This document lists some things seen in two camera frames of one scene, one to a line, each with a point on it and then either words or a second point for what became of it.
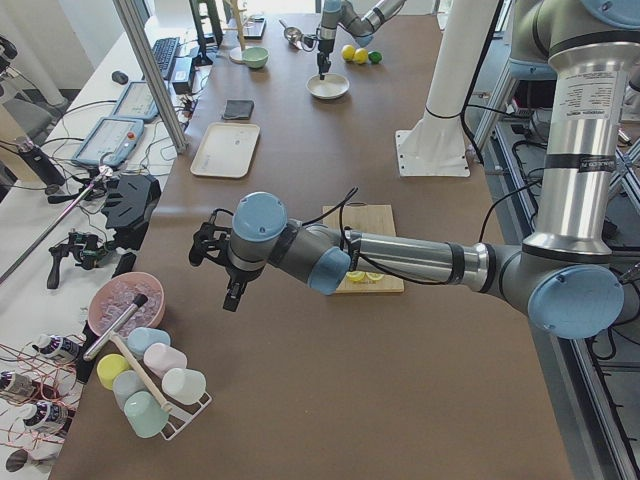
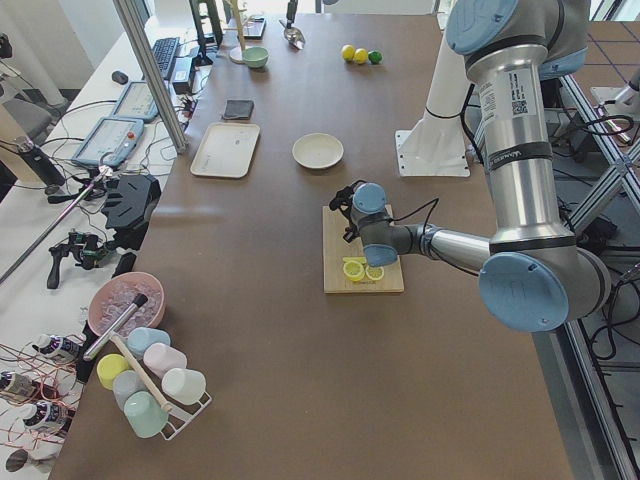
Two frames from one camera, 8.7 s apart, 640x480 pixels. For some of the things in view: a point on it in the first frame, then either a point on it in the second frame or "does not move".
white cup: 183,385 does not move
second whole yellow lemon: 360,56 does not move
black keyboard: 165,51 does not move
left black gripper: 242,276 -> 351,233
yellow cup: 109,366 does not move
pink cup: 159,357 does not move
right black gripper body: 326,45 -> 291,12
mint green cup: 145,414 does not move
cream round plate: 334,85 -> 318,151
